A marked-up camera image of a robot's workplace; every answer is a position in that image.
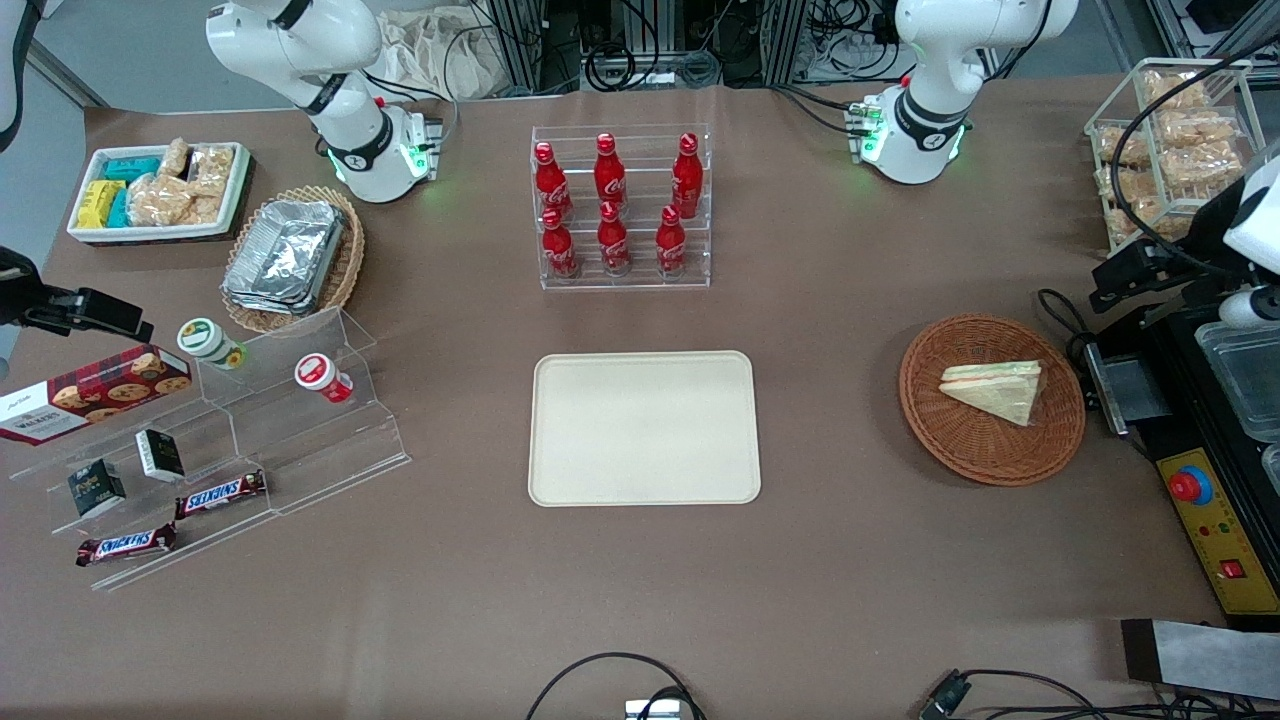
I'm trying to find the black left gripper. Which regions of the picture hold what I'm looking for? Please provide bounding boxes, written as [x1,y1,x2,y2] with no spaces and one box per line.
[1089,190,1246,314]

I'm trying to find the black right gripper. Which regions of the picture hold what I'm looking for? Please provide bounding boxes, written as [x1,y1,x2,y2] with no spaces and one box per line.
[0,246,154,344]

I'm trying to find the triangular sandwich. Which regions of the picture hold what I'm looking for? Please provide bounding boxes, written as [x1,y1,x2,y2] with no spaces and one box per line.
[938,360,1044,429]

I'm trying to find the round brown wicker basket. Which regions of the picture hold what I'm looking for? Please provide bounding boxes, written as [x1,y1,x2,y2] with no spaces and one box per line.
[898,314,1088,488]

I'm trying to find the oval light wicker basket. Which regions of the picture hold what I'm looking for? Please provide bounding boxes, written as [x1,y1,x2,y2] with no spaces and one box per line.
[219,184,367,335]

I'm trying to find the beige rectangular tray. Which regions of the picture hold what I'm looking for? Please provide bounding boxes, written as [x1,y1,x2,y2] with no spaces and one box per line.
[527,350,763,508]

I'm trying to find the red tartan cookie box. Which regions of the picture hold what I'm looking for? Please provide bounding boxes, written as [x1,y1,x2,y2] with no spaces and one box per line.
[0,344,194,447]

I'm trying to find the white rectangular snack bin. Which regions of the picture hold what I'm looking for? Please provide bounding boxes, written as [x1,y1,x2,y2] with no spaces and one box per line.
[67,142,253,246]

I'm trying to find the green lid yogurt cup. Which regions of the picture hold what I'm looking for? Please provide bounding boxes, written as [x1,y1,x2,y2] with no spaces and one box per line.
[176,317,249,372]

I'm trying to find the yellow snack packet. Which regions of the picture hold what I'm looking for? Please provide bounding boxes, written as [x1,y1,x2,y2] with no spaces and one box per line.
[77,179,127,230]

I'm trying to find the grey metal machine plate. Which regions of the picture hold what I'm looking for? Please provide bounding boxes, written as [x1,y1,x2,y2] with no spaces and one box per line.
[1084,341,1172,437]

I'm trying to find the black sealing machine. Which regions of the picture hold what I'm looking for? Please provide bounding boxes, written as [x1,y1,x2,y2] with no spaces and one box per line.
[1085,288,1280,627]

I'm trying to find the black box white label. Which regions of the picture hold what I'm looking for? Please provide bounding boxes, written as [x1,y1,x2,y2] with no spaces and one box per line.
[134,427,187,484]

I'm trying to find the black box gold print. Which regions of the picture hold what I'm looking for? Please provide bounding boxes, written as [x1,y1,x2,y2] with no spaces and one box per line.
[66,457,129,519]

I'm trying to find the clear acrylic step shelf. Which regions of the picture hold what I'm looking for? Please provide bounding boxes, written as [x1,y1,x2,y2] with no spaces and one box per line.
[8,395,281,594]
[195,305,413,518]

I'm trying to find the clear acrylic snack rack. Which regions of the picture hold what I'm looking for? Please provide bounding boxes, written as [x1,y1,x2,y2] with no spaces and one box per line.
[1083,57,1280,253]

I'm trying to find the stacked aluminium foil trays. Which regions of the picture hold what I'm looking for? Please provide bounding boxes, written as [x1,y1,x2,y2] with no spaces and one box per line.
[221,199,348,317]

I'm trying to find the brown Snickers bar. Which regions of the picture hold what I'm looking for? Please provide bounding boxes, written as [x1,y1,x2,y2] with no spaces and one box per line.
[174,469,269,520]
[75,522,179,569]

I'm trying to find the red emergency stop button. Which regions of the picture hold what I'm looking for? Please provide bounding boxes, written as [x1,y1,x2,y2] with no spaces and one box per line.
[1167,463,1216,508]

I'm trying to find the red lid yogurt cup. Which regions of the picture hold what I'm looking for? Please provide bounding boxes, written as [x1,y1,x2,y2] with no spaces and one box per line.
[293,352,355,405]

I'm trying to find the yellow control panel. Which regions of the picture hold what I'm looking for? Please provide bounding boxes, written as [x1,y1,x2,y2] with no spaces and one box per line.
[1155,448,1280,617]

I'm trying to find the grey metal strip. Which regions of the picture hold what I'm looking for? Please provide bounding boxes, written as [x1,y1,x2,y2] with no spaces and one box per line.
[1119,617,1280,702]

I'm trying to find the cream cloth bag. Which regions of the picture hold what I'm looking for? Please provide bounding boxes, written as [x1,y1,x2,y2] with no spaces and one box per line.
[372,8,507,102]

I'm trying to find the red cola bottle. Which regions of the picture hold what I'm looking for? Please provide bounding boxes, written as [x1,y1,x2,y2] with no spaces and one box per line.
[655,205,689,277]
[594,133,629,211]
[671,132,705,220]
[541,207,581,281]
[534,141,574,221]
[597,200,634,277]

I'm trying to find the clear acrylic bottle rack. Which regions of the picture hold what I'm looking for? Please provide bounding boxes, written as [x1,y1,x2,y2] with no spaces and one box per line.
[530,123,714,292]

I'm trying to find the black machine cable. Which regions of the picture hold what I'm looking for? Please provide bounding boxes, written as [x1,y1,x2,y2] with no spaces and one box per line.
[1037,287,1101,411]

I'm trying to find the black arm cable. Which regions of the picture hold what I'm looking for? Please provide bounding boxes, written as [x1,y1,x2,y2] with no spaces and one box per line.
[1111,44,1280,283]

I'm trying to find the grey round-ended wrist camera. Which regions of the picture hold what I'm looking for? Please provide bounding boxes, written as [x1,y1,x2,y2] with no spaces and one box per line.
[1219,286,1280,332]

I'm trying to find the black base cable bundle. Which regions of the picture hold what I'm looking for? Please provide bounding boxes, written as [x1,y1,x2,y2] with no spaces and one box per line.
[768,84,873,137]

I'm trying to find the aluminium frame post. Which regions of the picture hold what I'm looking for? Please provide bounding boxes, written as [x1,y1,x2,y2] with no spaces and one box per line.
[768,0,813,87]
[480,0,583,97]

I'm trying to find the black cable with connector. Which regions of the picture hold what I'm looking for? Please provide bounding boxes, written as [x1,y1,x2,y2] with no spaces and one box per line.
[917,667,1280,720]

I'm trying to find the coiled black cable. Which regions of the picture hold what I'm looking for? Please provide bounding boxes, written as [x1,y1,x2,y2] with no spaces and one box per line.
[583,40,653,94]

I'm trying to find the black looped cable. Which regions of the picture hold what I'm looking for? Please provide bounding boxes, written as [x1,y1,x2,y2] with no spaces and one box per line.
[524,651,707,720]

